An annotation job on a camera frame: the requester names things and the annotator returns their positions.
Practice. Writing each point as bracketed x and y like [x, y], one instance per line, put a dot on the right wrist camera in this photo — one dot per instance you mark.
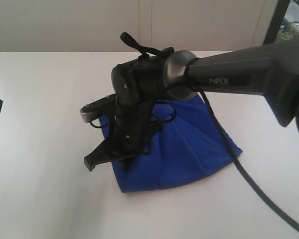
[102, 107]

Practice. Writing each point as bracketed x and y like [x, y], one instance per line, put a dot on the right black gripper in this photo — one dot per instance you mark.
[128, 139]

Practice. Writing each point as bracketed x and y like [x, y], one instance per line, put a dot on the black window frame post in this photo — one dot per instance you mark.
[277, 19]

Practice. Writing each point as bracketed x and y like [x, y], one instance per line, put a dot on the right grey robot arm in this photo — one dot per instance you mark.
[271, 71]

